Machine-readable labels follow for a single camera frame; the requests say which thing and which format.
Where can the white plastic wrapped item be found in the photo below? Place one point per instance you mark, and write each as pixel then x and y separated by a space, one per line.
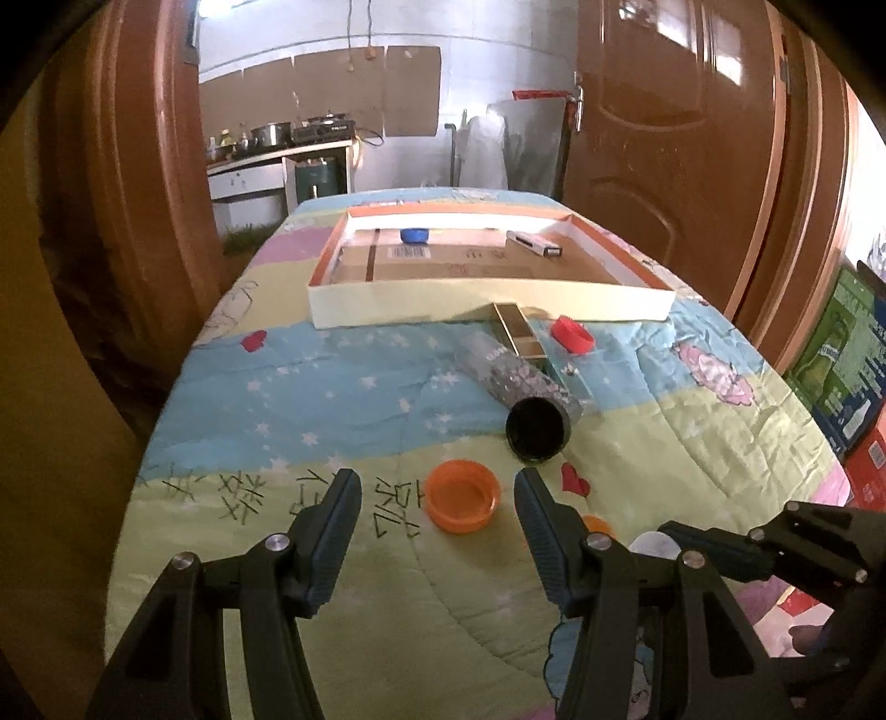
pixel 484 149

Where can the black gas stove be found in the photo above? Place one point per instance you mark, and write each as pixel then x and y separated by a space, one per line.
pixel 324 128

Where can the cardboard sheets on wall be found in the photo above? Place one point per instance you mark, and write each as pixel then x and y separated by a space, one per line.
pixel 332 86

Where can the brown wooden door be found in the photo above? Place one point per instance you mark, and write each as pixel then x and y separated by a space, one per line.
pixel 678 138

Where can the white kitchen counter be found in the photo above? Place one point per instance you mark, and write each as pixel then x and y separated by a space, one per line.
pixel 270 173

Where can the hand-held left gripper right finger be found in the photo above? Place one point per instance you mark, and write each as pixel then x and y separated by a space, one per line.
pixel 541 547

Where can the green kitchen appliance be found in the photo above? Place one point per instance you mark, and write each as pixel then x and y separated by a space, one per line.
pixel 318 178

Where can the metal cooking pot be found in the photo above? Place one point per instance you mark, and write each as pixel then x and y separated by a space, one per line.
pixel 271 131

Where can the red paper strip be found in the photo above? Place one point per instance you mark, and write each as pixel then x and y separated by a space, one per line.
pixel 536 93

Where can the green printed carton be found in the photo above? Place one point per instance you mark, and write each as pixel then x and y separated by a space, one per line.
pixel 841 353

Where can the orange plastic cap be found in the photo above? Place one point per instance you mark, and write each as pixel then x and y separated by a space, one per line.
pixel 462 496
pixel 596 524

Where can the red carton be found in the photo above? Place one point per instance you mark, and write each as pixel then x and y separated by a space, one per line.
pixel 871 471

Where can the white plastic cap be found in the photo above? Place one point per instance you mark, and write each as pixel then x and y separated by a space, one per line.
pixel 654 544

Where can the red plastic cap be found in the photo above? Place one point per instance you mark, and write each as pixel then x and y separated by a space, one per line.
pixel 573 336

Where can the white rectangular small box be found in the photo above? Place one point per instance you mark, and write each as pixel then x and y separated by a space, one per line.
pixel 533 244

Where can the shallow cardboard tray box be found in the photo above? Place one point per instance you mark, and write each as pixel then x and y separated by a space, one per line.
pixel 443 266

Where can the blue plastic cap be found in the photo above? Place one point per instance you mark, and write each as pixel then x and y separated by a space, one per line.
pixel 415 235

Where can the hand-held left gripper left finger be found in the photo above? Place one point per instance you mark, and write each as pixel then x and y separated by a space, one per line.
pixel 331 547

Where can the gold small open box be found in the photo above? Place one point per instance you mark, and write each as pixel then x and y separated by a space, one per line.
pixel 516 331

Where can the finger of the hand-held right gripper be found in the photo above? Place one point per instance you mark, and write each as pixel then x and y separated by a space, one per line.
pixel 727 550
pixel 830 540

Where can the patterned clear cylinder tube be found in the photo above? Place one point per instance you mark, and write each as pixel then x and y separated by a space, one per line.
pixel 509 377

